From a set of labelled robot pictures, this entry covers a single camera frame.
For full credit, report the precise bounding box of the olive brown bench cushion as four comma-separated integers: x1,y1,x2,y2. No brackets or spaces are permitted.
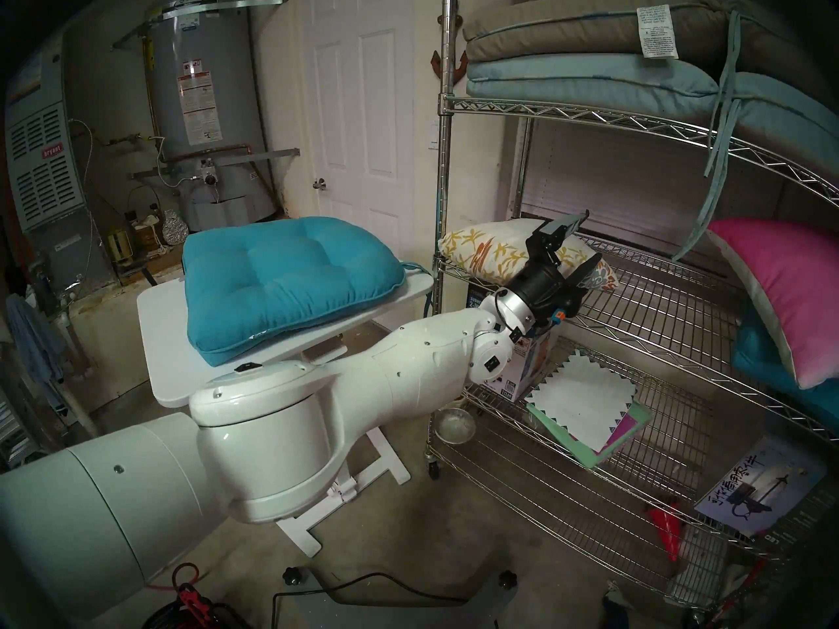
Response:
462,0,827,91

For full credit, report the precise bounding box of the white zigzag edged sheet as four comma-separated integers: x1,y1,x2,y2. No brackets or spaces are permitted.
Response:
528,349,640,453

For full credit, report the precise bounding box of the blue white floor object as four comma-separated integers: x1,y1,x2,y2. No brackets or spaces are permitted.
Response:
600,581,631,629

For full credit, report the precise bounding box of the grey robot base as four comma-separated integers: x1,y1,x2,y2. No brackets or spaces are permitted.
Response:
275,569,525,629

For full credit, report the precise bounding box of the pink foam sheet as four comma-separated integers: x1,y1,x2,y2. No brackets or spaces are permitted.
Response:
603,408,640,453

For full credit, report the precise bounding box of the grey water heater tank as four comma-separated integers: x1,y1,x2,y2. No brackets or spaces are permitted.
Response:
141,0,269,232

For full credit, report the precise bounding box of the red black cable clamp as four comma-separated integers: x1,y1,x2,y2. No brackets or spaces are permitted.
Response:
176,583,220,629

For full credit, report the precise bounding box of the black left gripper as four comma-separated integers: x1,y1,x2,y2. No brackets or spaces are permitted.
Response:
518,210,602,322

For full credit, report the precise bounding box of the cream floral print cushion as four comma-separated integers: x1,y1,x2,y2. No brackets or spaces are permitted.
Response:
438,218,620,292

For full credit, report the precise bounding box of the blue hanging cloth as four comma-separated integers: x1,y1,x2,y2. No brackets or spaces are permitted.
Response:
7,295,66,386

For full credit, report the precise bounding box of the white rolling overbed table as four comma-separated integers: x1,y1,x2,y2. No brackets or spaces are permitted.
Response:
136,267,435,558

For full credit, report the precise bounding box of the teal tufted cushion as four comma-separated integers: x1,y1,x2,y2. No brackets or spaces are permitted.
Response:
731,300,839,432

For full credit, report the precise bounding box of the brown anchor wall decoration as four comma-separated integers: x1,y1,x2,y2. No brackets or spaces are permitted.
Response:
429,15,467,85

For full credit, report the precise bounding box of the green foam sheet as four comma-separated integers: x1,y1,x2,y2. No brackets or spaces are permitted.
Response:
524,402,653,470

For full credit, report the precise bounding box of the red extension cord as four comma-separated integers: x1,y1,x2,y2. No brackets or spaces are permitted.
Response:
146,561,201,593

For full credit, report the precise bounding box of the grey furnace unit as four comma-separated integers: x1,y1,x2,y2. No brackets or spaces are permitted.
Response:
3,31,115,288

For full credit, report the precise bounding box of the LED lamp product box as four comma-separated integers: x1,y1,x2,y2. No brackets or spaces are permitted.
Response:
695,436,827,537

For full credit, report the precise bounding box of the teal flat seat cushion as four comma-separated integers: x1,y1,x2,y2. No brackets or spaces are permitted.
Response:
182,216,430,366

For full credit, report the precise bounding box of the utility pump cardboard box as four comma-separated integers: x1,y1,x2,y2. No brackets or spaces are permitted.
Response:
467,287,559,402

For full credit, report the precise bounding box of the grey metal ladder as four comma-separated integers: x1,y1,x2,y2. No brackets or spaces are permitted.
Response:
0,372,66,468

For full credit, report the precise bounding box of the red plastic cone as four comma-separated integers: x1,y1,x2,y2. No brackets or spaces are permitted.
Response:
649,503,684,562

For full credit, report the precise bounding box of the pink white ombre cushion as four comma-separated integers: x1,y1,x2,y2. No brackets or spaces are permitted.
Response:
707,218,839,389

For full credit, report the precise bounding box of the white panel door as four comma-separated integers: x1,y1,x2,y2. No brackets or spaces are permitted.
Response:
298,0,417,242

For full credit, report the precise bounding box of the metal pet bowl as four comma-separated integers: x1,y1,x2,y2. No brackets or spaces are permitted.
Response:
435,405,477,446

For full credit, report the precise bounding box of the light blue bench cushion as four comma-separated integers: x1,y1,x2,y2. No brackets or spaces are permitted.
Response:
465,9,839,261

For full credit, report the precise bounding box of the black power cable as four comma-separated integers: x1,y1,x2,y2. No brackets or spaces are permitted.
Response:
272,572,473,629

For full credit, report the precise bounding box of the chrome wire shelving rack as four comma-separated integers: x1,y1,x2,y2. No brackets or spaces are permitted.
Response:
426,0,839,612

